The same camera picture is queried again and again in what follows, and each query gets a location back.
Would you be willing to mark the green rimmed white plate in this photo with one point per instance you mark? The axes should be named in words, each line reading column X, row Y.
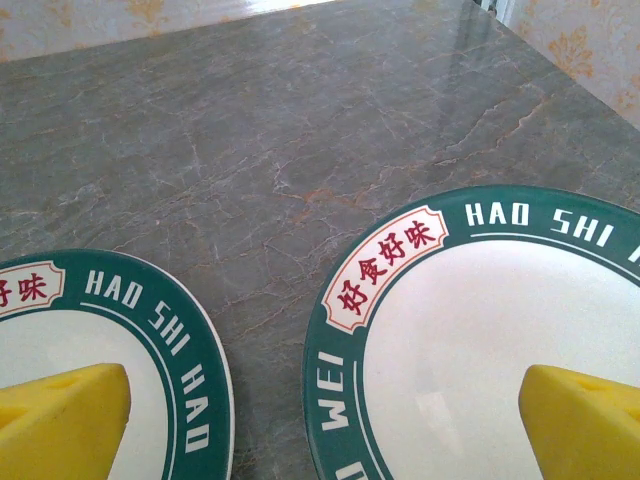
column 50, row 335
column 450, row 325

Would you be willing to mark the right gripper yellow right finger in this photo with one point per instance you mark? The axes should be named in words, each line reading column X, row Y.
column 585, row 435

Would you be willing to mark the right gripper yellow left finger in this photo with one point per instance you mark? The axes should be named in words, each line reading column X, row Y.
column 60, row 430

